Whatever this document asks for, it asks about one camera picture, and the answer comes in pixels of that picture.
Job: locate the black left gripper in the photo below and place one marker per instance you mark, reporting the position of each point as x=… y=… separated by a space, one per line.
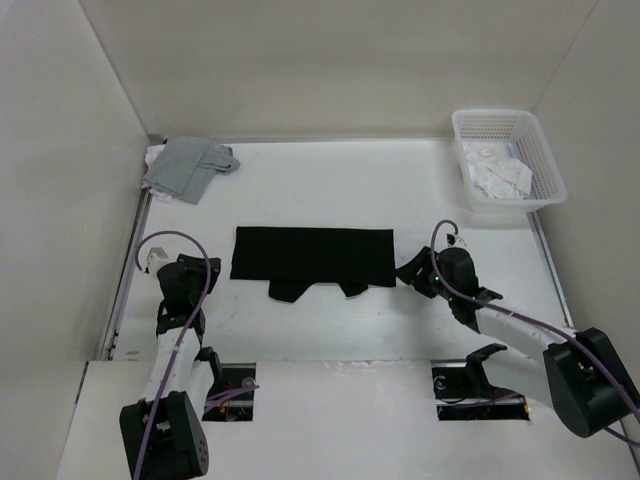
x=198 y=266

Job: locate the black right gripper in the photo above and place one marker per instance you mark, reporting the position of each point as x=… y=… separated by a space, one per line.
x=407 y=272

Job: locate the black tank top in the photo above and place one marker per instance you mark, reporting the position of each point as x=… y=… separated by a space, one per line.
x=293 y=259

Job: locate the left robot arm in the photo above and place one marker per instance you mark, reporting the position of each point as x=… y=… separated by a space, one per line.
x=162 y=432

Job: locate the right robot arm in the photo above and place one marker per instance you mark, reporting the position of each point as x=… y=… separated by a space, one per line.
x=578 y=374

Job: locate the folded grey tank top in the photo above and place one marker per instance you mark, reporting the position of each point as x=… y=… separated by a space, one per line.
x=187 y=166

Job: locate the folded white tank top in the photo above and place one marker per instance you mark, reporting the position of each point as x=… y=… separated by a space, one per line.
x=152 y=153

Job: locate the white garments in basket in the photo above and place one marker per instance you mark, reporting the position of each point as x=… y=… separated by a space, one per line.
x=495 y=174

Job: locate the white plastic basket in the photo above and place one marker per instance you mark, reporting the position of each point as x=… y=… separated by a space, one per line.
x=521 y=133

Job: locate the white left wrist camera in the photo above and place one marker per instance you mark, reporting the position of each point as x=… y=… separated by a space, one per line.
x=155 y=260

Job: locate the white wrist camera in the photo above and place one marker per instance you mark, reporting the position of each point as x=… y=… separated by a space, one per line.
x=455 y=241
x=155 y=260

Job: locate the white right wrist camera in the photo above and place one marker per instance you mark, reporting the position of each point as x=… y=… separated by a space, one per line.
x=455 y=241

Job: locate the left aluminium table rail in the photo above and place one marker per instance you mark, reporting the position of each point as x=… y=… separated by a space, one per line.
x=110 y=331

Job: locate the aluminium table rail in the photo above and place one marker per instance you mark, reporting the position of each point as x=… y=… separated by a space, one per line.
x=545 y=252
x=110 y=331

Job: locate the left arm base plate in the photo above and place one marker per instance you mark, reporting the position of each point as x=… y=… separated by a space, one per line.
x=229 y=399

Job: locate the right aluminium table rail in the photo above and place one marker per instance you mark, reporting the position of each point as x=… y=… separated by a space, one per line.
x=545 y=252

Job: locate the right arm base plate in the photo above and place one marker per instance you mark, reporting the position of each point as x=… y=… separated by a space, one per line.
x=460 y=398

